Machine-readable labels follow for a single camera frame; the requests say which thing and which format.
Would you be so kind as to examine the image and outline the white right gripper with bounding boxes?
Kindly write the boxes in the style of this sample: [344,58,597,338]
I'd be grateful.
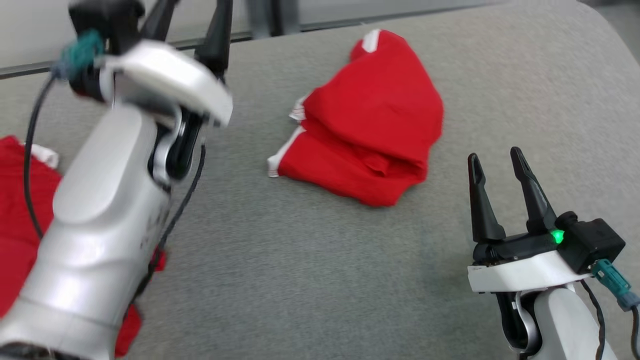
[467,146,592,294]

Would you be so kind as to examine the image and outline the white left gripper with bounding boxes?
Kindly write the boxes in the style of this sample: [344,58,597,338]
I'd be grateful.
[99,0,235,184]

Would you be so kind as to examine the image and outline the red white-striped basketball shorts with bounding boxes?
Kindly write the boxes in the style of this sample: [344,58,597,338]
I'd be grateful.
[267,29,445,208]

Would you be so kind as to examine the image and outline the red Bulls 23 jersey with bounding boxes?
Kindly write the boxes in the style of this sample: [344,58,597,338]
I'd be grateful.
[0,135,167,359]

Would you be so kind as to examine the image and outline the grey partition frame post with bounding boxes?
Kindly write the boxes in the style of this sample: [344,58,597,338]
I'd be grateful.
[245,0,302,40]

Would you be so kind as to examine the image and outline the teal left camera connector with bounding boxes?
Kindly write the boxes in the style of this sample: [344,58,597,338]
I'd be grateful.
[51,29,107,82]

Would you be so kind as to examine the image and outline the teal camera connector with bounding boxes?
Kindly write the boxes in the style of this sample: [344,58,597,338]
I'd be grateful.
[51,29,107,82]
[590,258,640,312]

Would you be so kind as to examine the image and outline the teal right camera connector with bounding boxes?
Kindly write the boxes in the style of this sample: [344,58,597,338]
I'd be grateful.
[590,258,640,312]

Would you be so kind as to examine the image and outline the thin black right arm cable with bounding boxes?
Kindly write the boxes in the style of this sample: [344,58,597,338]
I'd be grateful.
[579,280,607,360]

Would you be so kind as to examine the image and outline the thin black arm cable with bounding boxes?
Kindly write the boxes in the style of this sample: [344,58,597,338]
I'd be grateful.
[579,280,607,360]
[134,144,207,302]

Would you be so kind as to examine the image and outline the black right camera cable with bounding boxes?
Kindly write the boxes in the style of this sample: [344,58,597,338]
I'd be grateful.
[630,305,640,360]

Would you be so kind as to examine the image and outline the black camera cable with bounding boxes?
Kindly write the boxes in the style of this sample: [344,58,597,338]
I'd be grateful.
[630,305,640,360]
[23,74,57,242]

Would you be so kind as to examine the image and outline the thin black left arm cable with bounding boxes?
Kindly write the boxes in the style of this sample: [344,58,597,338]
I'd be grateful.
[134,144,207,302]

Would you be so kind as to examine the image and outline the black left camera cable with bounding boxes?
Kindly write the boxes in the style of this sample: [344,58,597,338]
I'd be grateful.
[23,74,57,242]

